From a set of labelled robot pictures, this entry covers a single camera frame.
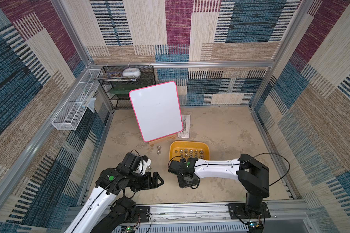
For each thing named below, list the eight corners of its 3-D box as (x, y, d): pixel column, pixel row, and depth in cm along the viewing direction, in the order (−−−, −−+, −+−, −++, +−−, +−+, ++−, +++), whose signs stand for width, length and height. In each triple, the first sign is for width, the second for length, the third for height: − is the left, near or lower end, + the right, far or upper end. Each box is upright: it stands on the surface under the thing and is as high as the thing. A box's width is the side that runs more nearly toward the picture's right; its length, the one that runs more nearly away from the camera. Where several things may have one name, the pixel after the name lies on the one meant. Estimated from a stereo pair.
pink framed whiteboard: (145, 146, 100) (132, 110, 73) (140, 128, 110) (128, 90, 83) (183, 135, 106) (184, 98, 78) (175, 119, 116) (175, 80, 88)
